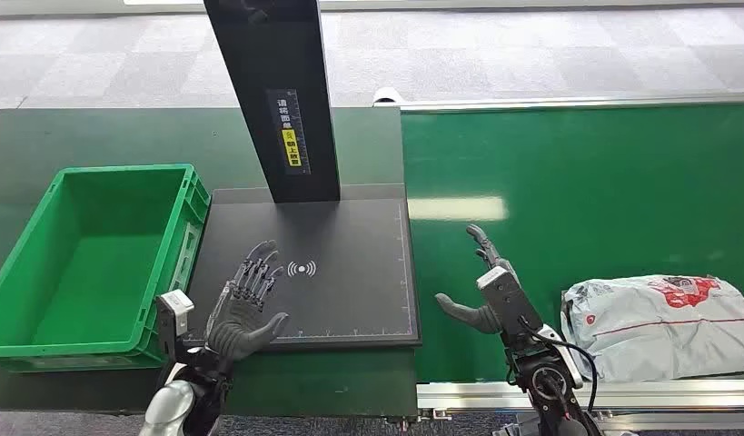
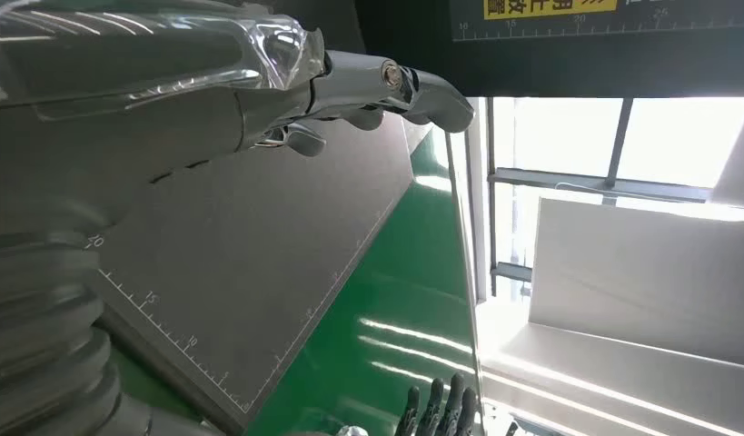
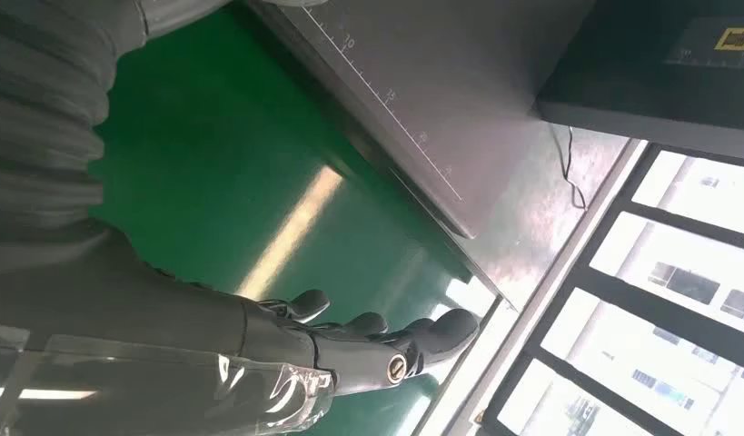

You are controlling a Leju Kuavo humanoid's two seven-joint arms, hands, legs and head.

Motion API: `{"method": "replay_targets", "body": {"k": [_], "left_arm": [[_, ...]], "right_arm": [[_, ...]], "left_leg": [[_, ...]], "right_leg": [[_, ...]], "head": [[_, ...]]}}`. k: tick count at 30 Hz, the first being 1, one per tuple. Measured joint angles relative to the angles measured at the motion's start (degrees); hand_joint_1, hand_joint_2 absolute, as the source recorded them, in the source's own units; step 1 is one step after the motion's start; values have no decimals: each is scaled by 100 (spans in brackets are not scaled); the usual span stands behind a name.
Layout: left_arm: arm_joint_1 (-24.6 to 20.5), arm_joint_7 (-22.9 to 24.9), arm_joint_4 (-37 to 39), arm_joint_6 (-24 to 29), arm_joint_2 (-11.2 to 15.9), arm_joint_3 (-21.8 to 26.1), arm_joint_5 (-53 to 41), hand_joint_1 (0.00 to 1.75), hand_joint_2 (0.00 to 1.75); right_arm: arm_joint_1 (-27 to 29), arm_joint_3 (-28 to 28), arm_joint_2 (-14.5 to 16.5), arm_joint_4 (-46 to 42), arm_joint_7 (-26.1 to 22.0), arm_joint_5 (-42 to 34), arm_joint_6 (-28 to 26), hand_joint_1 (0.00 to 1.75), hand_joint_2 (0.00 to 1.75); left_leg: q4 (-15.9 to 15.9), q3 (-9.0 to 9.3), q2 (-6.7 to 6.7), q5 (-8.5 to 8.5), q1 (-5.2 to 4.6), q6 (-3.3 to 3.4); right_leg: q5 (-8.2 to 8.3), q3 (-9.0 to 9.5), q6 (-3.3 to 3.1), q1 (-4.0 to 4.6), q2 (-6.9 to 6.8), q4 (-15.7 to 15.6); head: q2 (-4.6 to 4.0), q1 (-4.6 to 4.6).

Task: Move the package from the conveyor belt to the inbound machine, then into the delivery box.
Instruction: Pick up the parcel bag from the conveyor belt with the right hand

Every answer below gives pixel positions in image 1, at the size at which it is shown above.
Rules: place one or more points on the grey poly mailer package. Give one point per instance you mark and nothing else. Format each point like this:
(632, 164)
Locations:
(660, 331)

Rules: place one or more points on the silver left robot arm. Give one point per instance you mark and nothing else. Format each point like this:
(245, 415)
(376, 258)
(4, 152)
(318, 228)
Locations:
(179, 403)

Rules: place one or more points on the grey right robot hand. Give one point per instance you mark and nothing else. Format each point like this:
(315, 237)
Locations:
(474, 316)

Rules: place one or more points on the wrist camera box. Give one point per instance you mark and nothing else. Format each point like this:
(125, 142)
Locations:
(174, 313)
(510, 304)

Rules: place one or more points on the black inbound scanner machine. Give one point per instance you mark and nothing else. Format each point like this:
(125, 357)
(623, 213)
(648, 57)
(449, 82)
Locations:
(347, 271)

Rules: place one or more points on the green conveyor belt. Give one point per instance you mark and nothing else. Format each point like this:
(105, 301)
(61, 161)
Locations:
(558, 168)

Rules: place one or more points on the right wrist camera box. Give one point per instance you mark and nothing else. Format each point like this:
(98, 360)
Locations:
(510, 304)

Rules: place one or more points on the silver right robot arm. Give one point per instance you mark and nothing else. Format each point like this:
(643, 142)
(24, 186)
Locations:
(549, 385)

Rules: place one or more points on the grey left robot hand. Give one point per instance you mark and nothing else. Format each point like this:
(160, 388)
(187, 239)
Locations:
(242, 325)

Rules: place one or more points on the black yellow label sticker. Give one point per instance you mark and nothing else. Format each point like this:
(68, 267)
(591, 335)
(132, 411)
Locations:
(289, 132)

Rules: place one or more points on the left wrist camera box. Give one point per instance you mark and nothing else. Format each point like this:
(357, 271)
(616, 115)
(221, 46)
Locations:
(174, 313)

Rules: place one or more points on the aluminium conveyor side rail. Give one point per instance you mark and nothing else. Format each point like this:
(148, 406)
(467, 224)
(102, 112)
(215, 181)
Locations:
(558, 103)
(468, 395)

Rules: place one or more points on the green plastic crate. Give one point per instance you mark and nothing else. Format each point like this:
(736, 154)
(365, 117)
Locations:
(95, 271)

